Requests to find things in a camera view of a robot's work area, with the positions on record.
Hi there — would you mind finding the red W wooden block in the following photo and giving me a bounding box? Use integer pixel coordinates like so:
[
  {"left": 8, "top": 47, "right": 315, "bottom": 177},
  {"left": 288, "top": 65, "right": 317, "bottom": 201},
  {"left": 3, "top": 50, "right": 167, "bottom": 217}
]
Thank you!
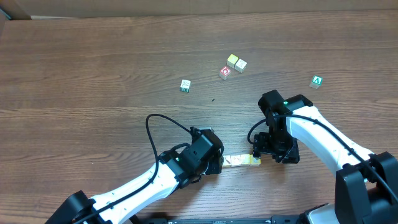
[{"left": 231, "top": 155, "right": 242, "bottom": 167}]

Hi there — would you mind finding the plain wooden block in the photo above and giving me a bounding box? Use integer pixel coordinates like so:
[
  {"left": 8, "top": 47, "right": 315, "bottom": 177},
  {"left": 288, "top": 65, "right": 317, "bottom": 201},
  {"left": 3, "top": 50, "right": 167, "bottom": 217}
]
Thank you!
[{"left": 250, "top": 155, "right": 261, "bottom": 166}]

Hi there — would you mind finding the yellow wooden block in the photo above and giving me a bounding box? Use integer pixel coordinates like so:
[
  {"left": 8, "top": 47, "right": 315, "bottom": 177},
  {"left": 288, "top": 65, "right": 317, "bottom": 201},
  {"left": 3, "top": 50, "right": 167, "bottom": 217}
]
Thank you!
[{"left": 240, "top": 154, "right": 251, "bottom": 166}]

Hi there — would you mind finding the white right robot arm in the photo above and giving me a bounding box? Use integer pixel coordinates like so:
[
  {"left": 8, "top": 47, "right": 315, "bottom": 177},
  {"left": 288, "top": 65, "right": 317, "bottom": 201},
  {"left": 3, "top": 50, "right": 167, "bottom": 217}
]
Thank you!
[{"left": 248, "top": 90, "right": 397, "bottom": 223}]

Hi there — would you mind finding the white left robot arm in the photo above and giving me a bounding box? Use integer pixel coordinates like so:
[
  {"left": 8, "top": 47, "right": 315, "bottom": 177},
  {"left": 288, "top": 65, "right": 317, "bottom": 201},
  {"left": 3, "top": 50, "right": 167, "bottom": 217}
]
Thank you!
[{"left": 48, "top": 127, "right": 224, "bottom": 224}]

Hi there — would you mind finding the green A wooden block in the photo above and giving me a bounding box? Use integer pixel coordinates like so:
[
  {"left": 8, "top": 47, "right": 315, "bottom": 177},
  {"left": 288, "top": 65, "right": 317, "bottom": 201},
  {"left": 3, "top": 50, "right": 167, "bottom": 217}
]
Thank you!
[{"left": 309, "top": 75, "right": 323, "bottom": 89}]

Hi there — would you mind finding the green-sided wooden block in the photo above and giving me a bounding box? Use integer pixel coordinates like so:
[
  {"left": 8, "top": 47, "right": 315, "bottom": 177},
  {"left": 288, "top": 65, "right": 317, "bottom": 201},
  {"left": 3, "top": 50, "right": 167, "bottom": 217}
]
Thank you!
[{"left": 180, "top": 80, "right": 191, "bottom": 93}]

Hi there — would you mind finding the yellow-sided wooden block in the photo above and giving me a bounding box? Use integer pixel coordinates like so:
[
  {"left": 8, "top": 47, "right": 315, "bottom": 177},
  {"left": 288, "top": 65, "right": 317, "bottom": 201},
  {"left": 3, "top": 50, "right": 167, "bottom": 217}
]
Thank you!
[{"left": 234, "top": 58, "right": 247, "bottom": 73}]

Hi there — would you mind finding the red-topped wooden block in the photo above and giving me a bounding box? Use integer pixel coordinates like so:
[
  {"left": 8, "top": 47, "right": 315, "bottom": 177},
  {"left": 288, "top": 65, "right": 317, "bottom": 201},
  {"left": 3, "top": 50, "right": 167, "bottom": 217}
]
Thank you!
[{"left": 219, "top": 66, "right": 232, "bottom": 80}]

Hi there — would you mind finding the yellow-topped wooden block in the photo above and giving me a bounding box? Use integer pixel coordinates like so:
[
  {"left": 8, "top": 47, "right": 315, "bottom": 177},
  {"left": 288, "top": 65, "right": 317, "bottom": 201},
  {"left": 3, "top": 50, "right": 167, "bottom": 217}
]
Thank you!
[{"left": 226, "top": 54, "right": 239, "bottom": 68}]

